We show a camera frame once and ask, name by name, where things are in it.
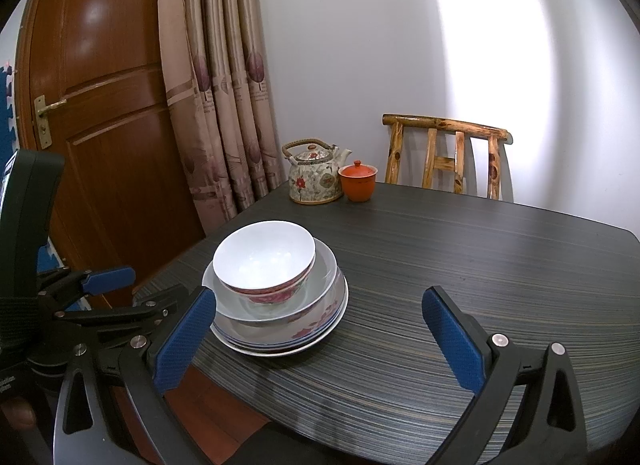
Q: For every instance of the large white bowl pink flowers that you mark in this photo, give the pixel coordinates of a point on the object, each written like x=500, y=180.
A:
x=325, y=265

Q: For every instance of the floral ceramic teapot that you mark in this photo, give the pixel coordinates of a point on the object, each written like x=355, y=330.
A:
x=312, y=177

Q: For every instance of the large blue-rimmed pink-flower plate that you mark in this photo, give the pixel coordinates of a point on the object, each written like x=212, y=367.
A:
x=272, y=348

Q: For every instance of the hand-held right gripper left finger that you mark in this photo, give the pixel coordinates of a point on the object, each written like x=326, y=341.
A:
x=185, y=340

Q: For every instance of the beige patterned curtain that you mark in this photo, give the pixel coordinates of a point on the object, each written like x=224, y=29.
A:
x=220, y=95

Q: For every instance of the small white pink-flower plate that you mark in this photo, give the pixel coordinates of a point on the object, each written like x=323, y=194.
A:
x=225, y=332

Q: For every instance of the brown wooden door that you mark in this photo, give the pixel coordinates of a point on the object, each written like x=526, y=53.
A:
x=100, y=145

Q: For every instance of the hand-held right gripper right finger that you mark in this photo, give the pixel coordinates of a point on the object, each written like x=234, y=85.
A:
x=452, y=340

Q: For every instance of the white plate with purple flowers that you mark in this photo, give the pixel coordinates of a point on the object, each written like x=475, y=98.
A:
x=270, y=353

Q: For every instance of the orange lidded cup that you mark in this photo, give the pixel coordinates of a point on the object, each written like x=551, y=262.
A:
x=358, y=185

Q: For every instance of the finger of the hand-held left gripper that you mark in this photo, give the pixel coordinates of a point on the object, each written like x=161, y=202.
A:
x=110, y=279
x=125, y=312

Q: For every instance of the wooden chair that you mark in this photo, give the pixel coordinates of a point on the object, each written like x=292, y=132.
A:
x=445, y=127

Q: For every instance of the small pink patterned bowl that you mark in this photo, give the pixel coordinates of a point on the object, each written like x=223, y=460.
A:
x=260, y=255

